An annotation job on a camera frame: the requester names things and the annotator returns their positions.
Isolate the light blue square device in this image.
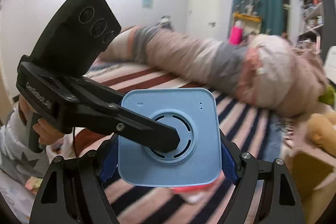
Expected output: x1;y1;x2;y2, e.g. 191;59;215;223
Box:
118;88;222;187

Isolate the grey star-pattern sleeve forearm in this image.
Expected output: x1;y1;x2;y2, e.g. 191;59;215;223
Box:
1;107;49;185

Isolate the person's left hand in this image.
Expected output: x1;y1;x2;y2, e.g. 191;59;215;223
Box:
18;95;64;145

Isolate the cardboard box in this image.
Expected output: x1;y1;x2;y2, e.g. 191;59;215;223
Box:
285;145;335;223

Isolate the brown plush toy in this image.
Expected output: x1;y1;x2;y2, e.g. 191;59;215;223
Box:
306;112;336;157

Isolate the rolled pink grey duvet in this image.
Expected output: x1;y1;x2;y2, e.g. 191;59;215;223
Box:
99;26;328;117

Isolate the green plush toy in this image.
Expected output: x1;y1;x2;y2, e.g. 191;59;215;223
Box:
318;85;335;106

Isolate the white door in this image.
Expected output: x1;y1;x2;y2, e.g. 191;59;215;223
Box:
187;0;219;39

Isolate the yellow shelf cabinet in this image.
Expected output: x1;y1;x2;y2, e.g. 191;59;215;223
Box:
232;12;263;36

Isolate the black bookshelf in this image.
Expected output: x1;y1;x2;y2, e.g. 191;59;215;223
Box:
298;0;335;60

